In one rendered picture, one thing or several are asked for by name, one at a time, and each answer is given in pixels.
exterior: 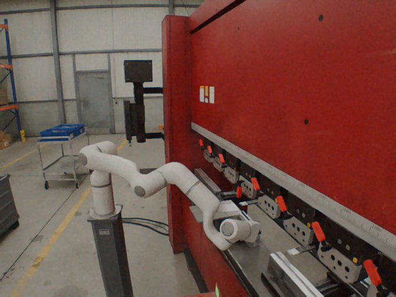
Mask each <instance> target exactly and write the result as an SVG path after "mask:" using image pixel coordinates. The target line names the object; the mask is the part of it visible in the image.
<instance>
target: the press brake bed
mask: <svg viewBox="0 0 396 297"><path fill-rule="evenodd" d="M181 202H182V224H183V232H184V236H185V238H186V242H187V245H188V247H189V248H187V249H184V255H185V257H186V259H187V262H188V264H189V266H190V269H191V272H192V274H193V277H194V279H195V281H196V284H197V287H198V289H199V291H200V293H208V292H215V291H216V282H217V284H218V287H219V290H220V293H221V296H222V297H254V296H253V294H252V292H251V291H250V289H249V288H248V286H247V285H246V284H245V282H244V280H243V279H242V277H241V276H240V274H239V272H238V271H237V270H236V268H235V266H234V265H233V263H232V262H231V260H230V259H229V257H228V255H227V254H226V252H225V251H224V250H220V249H219V248H218V247H217V246H216V245H215V244H214V243H211V242H210V240H209V238H208V237H207V235H206V234H205V231H204V227H203V223H198V222H197V221H196V219H195V217H194V216H193V214H192V212H191V210H190V209H189V207H190V206H195V204H194V203H193V202H192V201H191V200H190V199H189V198H188V197H187V196H186V195H185V194H184V193H183V192H182V191H181Z"/></svg>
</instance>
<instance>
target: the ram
mask: <svg viewBox="0 0 396 297"><path fill-rule="evenodd" d="M191 65H192V122H193V123H195V124H197V125H198V126H201V127H203V128H204V129H206V130H208V131H210V132H211V133H213V134H215V135H217V136H219V137H221V138H222V139H224V140H226V141H228V142H230V143H232V144H233V145H235V146H237V147H239V148H240V149H242V150H244V151H246V152H248V153H250V154H251V155H253V156H255V157H257V158H259V159H261V160H262V161H264V162H266V163H267V164H270V165H271V166H273V167H275V168H276V169H278V170H280V171H282V172H284V173H285V174H287V175H289V176H291V177H293V178H294V179H296V180H298V181H300V182H301V183H303V184H305V185H307V186H309V187H310V188H312V189H314V190H316V191H317V192H319V193H321V194H322V195H324V196H326V197H328V198H330V199H331V200H333V201H335V202H337V203H339V204H340V205H342V206H343V207H346V208H347V209H349V210H351V211H352V212H354V213H356V214H358V215H360V216H361V217H363V218H364V219H367V220H368V221H370V222H372V223H373V224H375V225H377V226H379V227H380V228H382V229H384V230H386V231H387V232H389V233H391V234H392V235H394V236H396V0H247V1H245V2H243V3H242V4H240V5H238V6H237V7H235V8H233V9H232V10H230V11H229V12H227V13H225V14H224V15H222V16H221V17H219V18H218V19H216V20H214V21H213V22H211V23H210V24H208V25H206V26H205V27H204V28H202V29H200V30H199V31H197V32H196V33H194V34H193V35H191ZM200 86H204V102H203V101H200ZM206 86H208V96H206ZM210 87H214V104H212V103H210ZM206 98H208V99H207V102H205V99H206ZM192 129H193V130H195V131H197V132H198V133H200V134H201V135H203V136H205V137H206V138H208V139H209V140H211V141H212V142H214V143H215V144H217V145H218V146H220V147H221V148H223V149H225V150H226V151H228V152H229V153H231V154H233V155H234V156H236V157H237V158H239V159H241V160H242V161H244V162H245V163H246V164H248V165H250V166H251V167H253V168H254V169H256V170H257V171H259V172H261V173H262V174H264V175H265V176H266V177H268V178H270V179H271V180H273V181H274V182H276V183H277V184H279V185H281V186H282V187H284V188H285V189H286V190H288V191H290V192H291V193H293V194H294V195H296V196H298V197H299V198H300V199H302V200H303V201H305V202H307V203H308V204H310V205H311V206H313V207H314V208H316V209H317V210H319V211H320V212H322V213H323V214H325V215H327V216H328V217H330V218H331V219H332V220H334V221H336V222H337V223H339V224H340V225H342V226H343V227H345V228H346V229H348V230H349V231H351V232H352V233H354V234H356V235H357V236H359V237H360V238H361V239H363V240H365V241H366V242H368V243H369V244H370V245H372V246H373V247H375V248H377V249H378V250H380V251H381V252H383V253H384V254H386V255H387V256H389V257H390V258H392V259H394V260H395V261H396V249H394V248H393V247H391V246H390V245H388V244H386V243H385V242H383V241H381V240H380V239H378V238H377V237H375V236H373V235H372V234H370V233H368V232H367V231H365V230H364V229H362V228H360V227H359V226H357V225H355V224H354V223H352V222H350V221H349V220H347V219H346V218H344V217H342V216H341V215H339V214H338V213H336V212H334V211H333V210H331V209H330V208H328V207H326V206H324V205H323V204H322V203H320V202H318V201H316V200H315V199H313V198H311V197H310V196H308V195H307V194H305V193H304V192H302V191H300V190H298V189H297V188H295V187H293V186H292V185H290V184H289V183H287V182H285V181H284V180H282V179H280V178H279V177H277V176H276V175H274V174H272V173H271V172H269V171H267V170H265V169H264V168H262V167H261V166H259V165H257V164H256V163H254V162H252V161H251V160H249V159H247V158H246V157H244V156H242V155H241V154H239V153H237V152H236V151H234V150H232V149H231V148H229V147H228V146H226V145H224V144H222V143H221V142H219V141H217V140H216V139H214V138H213V137H211V136H209V135H207V134H206V133H204V132H202V131H200V130H199V129H197V128H196V127H194V126H192Z"/></svg>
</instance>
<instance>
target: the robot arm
mask: <svg viewBox="0 0 396 297"><path fill-rule="evenodd" d="M117 154H118V153H117V148H116V145H115V144H114V143H112V142H110V141H102V142H100V143H96V144H92V145H90V146H86V147H84V148H82V149H81V150H80V152H79V154H78V159H79V162H80V163H81V165H82V166H84V167H85V168H88V169H91V170H94V171H93V173H92V174H91V176H90V182H91V190H92V194H93V201H94V206H93V205H92V209H91V210H90V216H91V217H92V218H93V219H96V220H106V219H110V218H113V217H115V216H117V215H118V214H119V213H120V212H121V206H120V205H119V204H117V203H114V195H113V185H112V180H111V174H112V173H113V174H116V175H118V176H120V177H122V178H123V179H125V180H126V181H128V182H129V184H130V187H131V190H132V192H133V193H134V194H135V195H136V196H138V197H140V198H148V197H150V196H152V195H154V194H155V193H157V192H158V191H160V190H161V189H163V188H164V187H166V186H168V185H170V184H175V185H176V186H177V187H178V188H179V189H180V190H181V191H182V192H183V193H184V194H185V195H186V196H187V197H188V198H189V199H190V200H191V201H192V202H193V203H194V204H196V205H197V206H198V207H199V208H200V209H201V210H202V212H203V227H204V231H205V234H206V235H207V237H208V238H209V239H210V240H211V241H212V242H213V243H214V244H215V245H216V246H217V247H218V248H219V249H220V250H226V249H228V248H230V247H231V245H233V244H234V243H235V242H237V241H238V240H241V241H243V240H244V241H247V242H255V240H256V238H257V235H258V234H261V232H262V231H260V223H259V222H258V221H255V222H254V221H253V220H247V221H240V220H233V219H226V220H224V221H223V222H222V224H221V225H220V232H218V231H217V230H216V228H215V227H214V224H213V218H214V215H215V213H216V211H217V210H218V208H219V206H220V201H219V199H218V198H217V197H216V196H215V195H214V194H213V193H212V192H211V191H210V190H209V189H208V188H207V187H206V186H205V185H204V184H203V183H202V182H201V181H200V180H199V179H198V178H197V177H196V176H195V175H194V174H193V173H192V172H191V171H190V170H189V169H188V168H187V167H186V166H184V165H183V164H181V163H178V162H172V163H168V164H165V165H163V166H161V167H160V168H158V169H156V170H155V171H153V172H151V173H149V174H141V173H140V169H139V167H138V165H137V164H136V163H135V162H133V161H131V160H129V159H126V158H124V157H120V156H118V155H117Z"/></svg>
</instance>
